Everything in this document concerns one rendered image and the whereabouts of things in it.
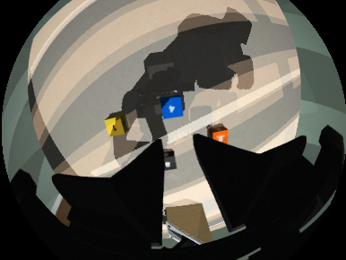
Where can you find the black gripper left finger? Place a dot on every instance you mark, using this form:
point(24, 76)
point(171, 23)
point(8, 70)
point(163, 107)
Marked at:
point(135, 192)

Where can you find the blue block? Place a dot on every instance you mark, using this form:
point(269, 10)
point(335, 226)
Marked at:
point(171, 107)

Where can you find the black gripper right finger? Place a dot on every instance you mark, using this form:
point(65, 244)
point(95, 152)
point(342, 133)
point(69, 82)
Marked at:
point(237, 177)

